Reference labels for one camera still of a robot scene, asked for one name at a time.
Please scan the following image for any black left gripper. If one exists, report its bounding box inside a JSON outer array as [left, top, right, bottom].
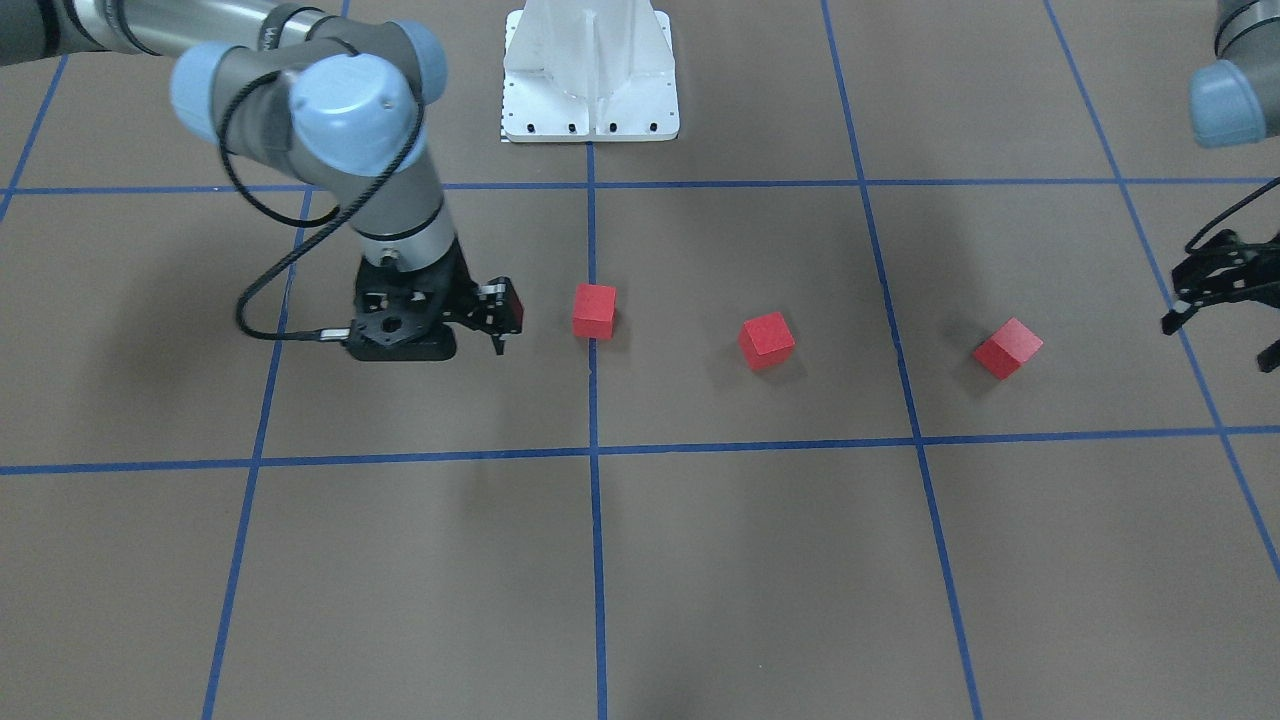
[[1160, 229, 1279, 336]]

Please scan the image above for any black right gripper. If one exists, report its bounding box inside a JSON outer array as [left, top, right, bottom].
[[346, 241, 518, 363]]

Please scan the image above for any red wooden block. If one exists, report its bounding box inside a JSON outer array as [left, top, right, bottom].
[[571, 283, 618, 340]]

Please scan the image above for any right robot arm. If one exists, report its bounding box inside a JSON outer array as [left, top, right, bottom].
[[1, 1, 524, 363]]

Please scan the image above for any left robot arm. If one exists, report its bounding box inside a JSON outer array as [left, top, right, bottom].
[[1161, 1, 1279, 334]]

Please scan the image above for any blue tape line crosswise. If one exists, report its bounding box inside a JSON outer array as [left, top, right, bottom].
[[1, 424, 1279, 477]]

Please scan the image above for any blue tape line lengthwise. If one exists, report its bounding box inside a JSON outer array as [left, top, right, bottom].
[[585, 143, 609, 719]]

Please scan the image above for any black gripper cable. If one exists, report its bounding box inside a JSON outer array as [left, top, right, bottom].
[[218, 40, 426, 343]]

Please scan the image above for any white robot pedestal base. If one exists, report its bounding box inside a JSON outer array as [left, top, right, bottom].
[[500, 1, 681, 143]]

